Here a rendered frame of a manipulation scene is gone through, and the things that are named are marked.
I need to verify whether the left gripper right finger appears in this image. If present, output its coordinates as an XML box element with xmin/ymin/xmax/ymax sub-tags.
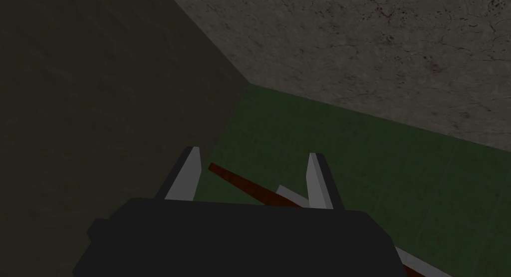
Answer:
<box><xmin>305</xmin><ymin>152</ymin><xmax>345</xmax><ymax>210</ymax></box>

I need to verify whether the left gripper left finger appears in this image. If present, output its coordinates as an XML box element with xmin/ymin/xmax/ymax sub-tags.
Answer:
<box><xmin>154</xmin><ymin>146</ymin><xmax>202</xmax><ymax>202</ymax></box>

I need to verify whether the red and grey knife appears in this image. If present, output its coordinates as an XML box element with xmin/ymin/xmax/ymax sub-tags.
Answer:
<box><xmin>207</xmin><ymin>162</ymin><xmax>454</xmax><ymax>277</ymax></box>

